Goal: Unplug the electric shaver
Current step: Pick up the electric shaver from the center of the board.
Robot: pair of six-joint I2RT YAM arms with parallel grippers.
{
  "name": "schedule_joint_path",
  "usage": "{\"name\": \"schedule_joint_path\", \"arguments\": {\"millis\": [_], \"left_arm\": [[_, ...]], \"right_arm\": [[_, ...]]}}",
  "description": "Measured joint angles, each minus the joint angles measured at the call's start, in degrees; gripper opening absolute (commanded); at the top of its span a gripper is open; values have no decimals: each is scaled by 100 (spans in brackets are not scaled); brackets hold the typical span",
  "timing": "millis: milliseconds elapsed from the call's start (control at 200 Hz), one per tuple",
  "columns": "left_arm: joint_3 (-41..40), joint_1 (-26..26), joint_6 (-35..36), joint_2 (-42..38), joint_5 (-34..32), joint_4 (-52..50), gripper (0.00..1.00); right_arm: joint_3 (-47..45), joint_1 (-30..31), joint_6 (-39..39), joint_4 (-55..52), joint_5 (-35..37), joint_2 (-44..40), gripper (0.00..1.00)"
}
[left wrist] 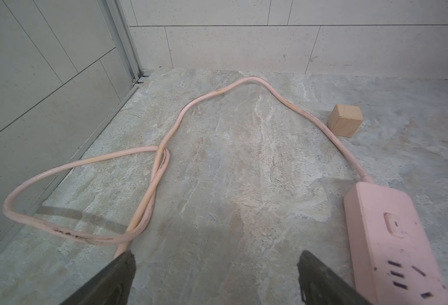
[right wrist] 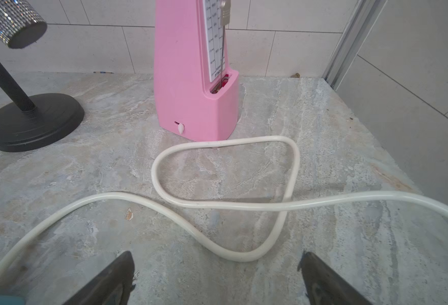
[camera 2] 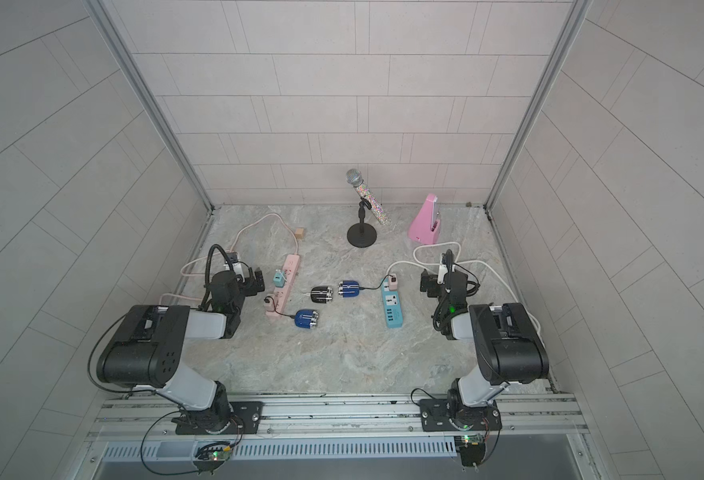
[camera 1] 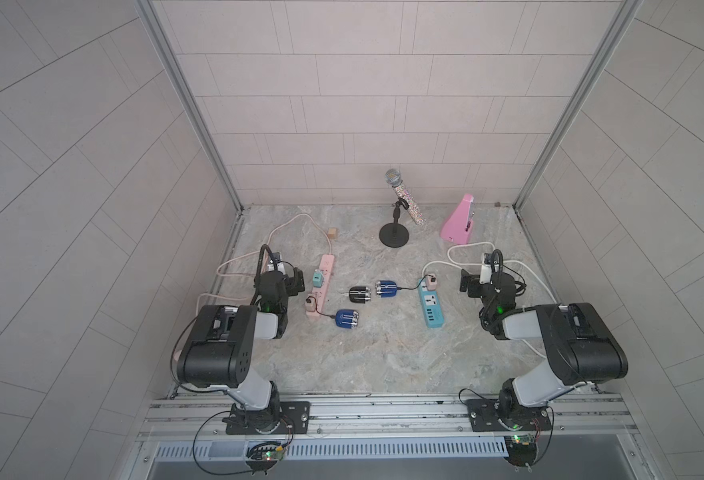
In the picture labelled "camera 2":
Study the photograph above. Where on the left circuit board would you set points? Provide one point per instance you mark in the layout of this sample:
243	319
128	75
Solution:
210	457

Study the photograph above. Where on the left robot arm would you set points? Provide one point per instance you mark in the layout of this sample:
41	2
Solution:
144	354

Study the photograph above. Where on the beige USB charger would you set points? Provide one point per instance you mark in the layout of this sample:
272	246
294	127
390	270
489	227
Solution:
270	304

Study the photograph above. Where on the blue shaver near teal strip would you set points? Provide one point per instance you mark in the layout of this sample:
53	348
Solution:
349	288

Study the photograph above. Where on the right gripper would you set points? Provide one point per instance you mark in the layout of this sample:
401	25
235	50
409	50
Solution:
429	278

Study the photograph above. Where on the aluminium mounting rail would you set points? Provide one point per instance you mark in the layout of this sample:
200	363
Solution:
289	416

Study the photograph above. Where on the glitter microphone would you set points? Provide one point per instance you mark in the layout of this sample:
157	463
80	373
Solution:
355	179

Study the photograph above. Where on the teal power strip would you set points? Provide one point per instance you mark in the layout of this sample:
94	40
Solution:
392	308

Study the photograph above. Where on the pink metronome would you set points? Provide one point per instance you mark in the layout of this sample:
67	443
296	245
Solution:
426	226

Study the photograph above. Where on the black electric shaver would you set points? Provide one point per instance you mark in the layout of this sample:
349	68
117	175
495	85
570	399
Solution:
322	294

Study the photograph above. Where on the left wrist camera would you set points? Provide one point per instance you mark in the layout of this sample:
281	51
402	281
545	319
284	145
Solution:
234	263

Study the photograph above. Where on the teal USB charger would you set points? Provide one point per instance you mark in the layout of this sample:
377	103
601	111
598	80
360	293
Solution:
279	279

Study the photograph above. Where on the pink power strip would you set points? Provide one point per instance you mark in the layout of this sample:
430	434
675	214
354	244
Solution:
281	295

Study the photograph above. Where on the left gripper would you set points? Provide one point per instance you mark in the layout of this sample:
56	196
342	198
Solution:
250	283

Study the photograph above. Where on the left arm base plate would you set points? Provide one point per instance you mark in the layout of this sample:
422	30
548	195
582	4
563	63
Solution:
239	417

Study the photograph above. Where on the black microphone stand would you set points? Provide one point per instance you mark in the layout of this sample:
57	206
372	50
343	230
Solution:
361	234

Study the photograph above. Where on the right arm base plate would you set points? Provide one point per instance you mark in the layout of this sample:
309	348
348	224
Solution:
444	415

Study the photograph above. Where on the white vented cable duct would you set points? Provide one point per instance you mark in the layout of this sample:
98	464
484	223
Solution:
287	449

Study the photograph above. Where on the right circuit board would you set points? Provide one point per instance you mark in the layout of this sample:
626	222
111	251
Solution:
471	449

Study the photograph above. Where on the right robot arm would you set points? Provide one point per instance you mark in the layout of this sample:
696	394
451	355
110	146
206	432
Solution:
508	350

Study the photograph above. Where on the circuit board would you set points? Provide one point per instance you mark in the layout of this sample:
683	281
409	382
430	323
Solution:
471	449
210	457

